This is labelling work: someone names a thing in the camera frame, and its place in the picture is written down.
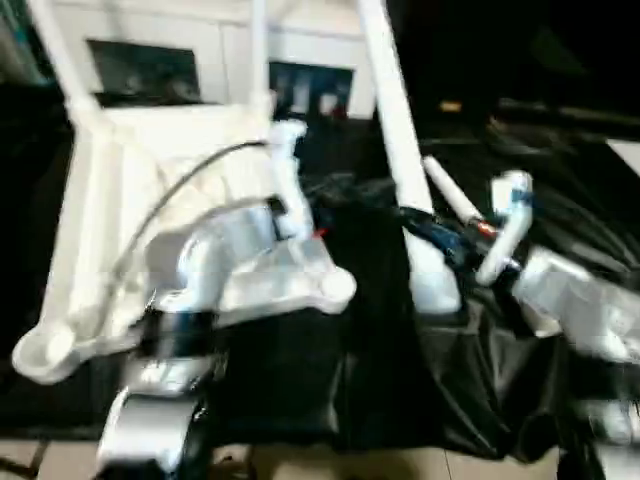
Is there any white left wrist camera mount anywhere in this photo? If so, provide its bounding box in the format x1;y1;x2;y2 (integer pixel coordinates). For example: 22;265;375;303
268;119;317;242

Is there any white glass-door cabinet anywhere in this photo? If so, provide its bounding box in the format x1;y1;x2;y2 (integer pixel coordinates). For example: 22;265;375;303
27;0;382;120

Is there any white flat panel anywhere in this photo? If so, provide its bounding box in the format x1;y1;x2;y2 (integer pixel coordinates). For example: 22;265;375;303
606;139;640;177

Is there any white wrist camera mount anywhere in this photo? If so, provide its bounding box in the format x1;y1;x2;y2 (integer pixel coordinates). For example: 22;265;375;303
268;119;317;242
474;169;537;287

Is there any white plastic table top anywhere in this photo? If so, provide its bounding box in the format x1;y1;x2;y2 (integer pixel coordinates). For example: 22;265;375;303
10;92;357;385

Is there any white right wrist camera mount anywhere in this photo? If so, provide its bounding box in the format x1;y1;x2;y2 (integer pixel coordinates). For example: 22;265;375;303
474;169;537;287

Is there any white plastic table leg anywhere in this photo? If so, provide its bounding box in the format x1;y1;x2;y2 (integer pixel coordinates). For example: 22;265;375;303
251;0;277;110
356;0;462;314
422;156;485;227
25;0;104;119

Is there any black table mat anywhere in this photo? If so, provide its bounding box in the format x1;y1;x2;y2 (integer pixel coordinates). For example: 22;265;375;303
0;79;640;459

